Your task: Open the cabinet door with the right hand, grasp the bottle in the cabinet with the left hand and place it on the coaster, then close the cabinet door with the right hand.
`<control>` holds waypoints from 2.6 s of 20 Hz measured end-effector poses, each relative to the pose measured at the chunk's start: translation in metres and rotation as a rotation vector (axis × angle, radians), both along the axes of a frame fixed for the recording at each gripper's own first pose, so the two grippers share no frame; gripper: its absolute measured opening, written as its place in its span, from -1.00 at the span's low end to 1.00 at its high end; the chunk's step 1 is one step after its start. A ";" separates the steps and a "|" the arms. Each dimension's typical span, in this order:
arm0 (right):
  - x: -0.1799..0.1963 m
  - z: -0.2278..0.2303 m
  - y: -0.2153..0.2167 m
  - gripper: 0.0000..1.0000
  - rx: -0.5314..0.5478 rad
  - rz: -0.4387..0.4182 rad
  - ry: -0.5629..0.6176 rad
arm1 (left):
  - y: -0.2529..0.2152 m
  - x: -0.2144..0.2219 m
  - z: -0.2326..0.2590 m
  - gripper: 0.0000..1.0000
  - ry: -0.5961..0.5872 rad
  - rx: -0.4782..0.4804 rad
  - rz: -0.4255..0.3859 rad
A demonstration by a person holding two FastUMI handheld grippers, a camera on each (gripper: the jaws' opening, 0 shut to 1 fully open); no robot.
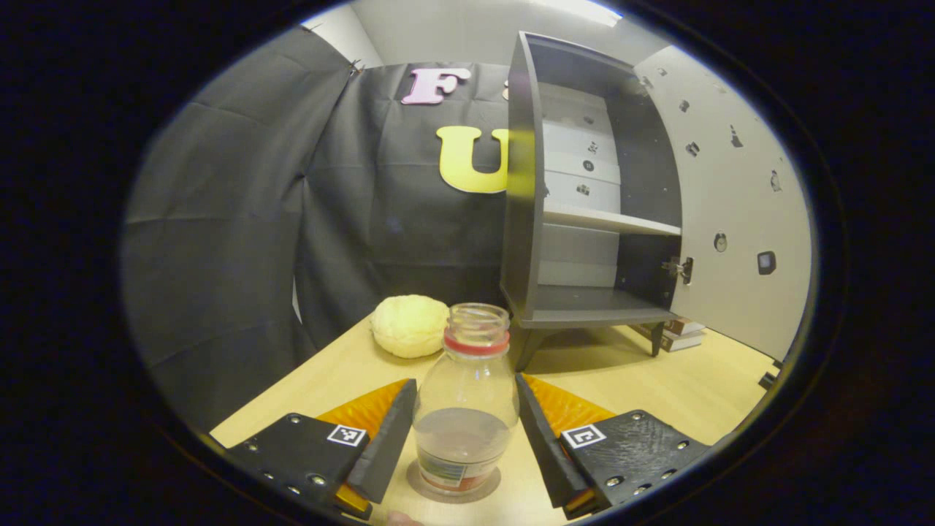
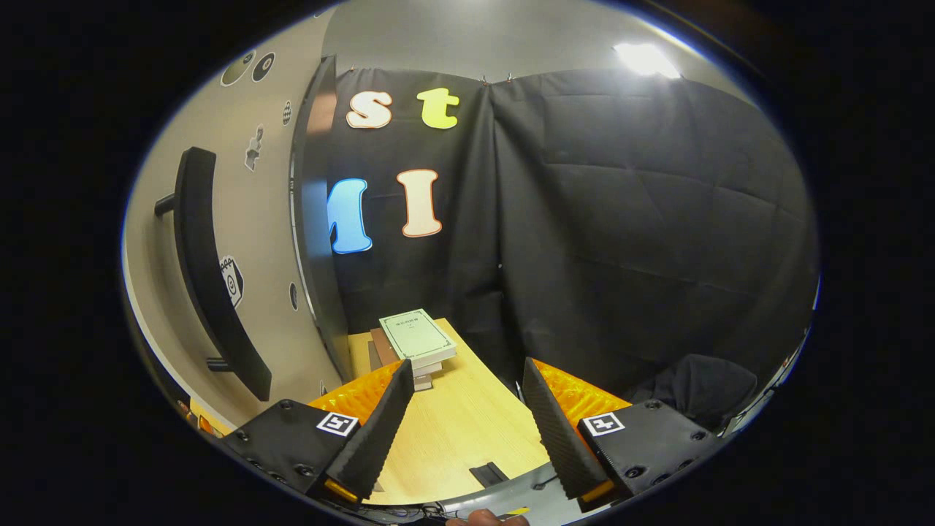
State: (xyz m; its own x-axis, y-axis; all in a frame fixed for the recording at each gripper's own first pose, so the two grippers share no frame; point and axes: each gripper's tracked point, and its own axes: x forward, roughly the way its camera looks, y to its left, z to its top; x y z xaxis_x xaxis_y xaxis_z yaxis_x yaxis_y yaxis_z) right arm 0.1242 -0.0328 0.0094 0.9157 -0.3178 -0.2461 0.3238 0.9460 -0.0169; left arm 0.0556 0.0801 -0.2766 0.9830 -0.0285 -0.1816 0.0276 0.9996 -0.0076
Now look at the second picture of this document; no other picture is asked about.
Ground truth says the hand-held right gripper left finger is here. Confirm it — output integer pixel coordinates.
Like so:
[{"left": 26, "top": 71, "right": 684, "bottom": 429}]
[{"left": 219, "top": 358, "right": 416, "bottom": 508}]

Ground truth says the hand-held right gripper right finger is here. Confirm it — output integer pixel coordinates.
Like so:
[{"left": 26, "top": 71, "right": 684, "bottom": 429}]
[{"left": 520, "top": 357, "right": 731, "bottom": 512}]

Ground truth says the dark grey cabinet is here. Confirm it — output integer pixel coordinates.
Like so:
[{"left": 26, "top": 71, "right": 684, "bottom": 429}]
[{"left": 289, "top": 55, "right": 355, "bottom": 384}]

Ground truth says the black door handle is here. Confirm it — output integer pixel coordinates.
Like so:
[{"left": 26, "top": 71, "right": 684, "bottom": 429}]
[{"left": 153, "top": 146, "right": 272, "bottom": 403}]

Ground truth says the grey cabinet door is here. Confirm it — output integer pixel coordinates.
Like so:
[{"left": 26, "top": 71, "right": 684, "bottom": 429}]
[{"left": 121, "top": 15, "right": 344, "bottom": 432}]

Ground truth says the grey book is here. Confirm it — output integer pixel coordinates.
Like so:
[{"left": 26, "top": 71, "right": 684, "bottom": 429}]
[{"left": 365, "top": 340, "right": 443, "bottom": 392}]

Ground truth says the brown book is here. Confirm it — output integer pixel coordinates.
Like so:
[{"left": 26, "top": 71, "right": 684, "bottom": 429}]
[{"left": 369, "top": 327, "right": 399, "bottom": 366}]

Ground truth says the dark cloth bundle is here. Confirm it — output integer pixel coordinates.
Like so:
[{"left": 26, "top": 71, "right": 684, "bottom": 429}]
[{"left": 632, "top": 354, "right": 759, "bottom": 432}]

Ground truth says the black backdrop cloth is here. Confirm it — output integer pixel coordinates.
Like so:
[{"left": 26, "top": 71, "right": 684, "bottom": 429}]
[{"left": 321, "top": 67, "right": 819, "bottom": 410}]

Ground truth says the ceiling light panel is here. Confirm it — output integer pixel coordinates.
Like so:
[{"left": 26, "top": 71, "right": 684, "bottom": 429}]
[{"left": 614, "top": 42, "right": 682, "bottom": 80}]

